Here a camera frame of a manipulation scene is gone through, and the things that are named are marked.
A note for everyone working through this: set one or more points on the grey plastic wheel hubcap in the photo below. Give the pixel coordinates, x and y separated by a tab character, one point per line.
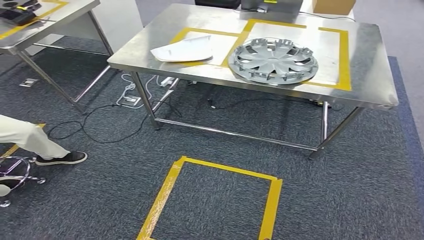
273	61

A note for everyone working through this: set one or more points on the white plastic car part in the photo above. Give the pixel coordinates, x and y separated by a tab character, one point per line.
185	51

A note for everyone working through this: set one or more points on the stainless steel workbench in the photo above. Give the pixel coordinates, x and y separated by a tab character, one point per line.
364	59

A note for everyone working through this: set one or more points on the metal floor socket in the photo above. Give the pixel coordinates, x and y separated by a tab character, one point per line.
29	82
130	101

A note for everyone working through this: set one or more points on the grey metal box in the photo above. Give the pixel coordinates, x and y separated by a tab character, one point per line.
281	5

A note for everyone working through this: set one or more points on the white partition panel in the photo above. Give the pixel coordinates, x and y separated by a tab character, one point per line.
112	23

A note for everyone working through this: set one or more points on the white table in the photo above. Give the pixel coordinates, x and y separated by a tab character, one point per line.
307	8

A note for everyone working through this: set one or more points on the brown cardboard box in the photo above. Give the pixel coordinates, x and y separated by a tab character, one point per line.
333	6

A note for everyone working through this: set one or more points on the steel side table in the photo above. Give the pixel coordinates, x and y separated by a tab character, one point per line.
66	13

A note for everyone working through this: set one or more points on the chrome stool base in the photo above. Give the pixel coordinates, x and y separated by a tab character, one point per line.
41	181

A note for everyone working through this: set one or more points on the person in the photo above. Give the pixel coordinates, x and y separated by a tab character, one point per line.
30	137

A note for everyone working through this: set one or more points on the yellow side table tape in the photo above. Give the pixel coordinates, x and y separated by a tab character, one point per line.
33	20

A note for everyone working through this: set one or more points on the black tabletop device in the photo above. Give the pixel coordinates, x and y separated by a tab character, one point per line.
20	15

